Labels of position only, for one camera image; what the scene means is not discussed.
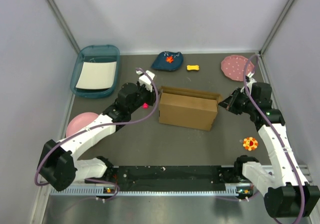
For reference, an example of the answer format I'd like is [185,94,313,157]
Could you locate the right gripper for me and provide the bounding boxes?
[218,87,256,115]

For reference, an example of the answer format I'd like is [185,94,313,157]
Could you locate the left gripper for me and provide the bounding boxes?
[128,80,161,113]

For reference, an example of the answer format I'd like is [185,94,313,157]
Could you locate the brown cardboard box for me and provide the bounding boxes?
[158,86,222,131]

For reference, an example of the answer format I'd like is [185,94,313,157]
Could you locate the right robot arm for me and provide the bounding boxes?
[219,82,320,219]

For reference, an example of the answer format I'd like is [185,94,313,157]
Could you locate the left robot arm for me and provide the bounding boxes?
[34,83,160,191]

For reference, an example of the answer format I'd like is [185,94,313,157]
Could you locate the pink dotted plate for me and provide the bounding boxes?
[221,55,248,82]

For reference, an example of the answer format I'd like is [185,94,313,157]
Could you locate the dark blue fish dish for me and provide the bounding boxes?
[151,51,184,71]

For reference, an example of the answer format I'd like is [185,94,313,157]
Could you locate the orange yellow flower charm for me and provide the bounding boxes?
[240,137,259,151]

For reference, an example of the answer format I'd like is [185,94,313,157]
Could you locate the yellow bone sponge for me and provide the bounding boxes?
[186,65,200,71]

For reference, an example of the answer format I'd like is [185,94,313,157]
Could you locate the white paper sheet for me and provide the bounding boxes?
[75,62,117,90]

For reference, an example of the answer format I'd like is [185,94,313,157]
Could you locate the teal plastic bin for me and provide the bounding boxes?
[70,45,120,99]

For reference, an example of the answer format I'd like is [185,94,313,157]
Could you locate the plain pink plate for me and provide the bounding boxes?
[65,112,99,137]

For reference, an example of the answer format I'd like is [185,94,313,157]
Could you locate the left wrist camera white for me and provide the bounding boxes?
[136,70,155,92]

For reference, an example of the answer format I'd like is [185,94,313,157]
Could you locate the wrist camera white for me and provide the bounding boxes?
[136,70,155,92]
[245,72,257,86]

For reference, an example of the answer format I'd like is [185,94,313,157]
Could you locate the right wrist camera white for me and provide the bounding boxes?
[245,72,257,86]

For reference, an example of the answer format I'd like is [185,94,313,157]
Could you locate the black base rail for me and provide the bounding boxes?
[99,165,254,191]

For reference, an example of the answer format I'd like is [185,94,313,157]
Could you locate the aluminium frame profile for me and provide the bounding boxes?
[39,165,313,197]

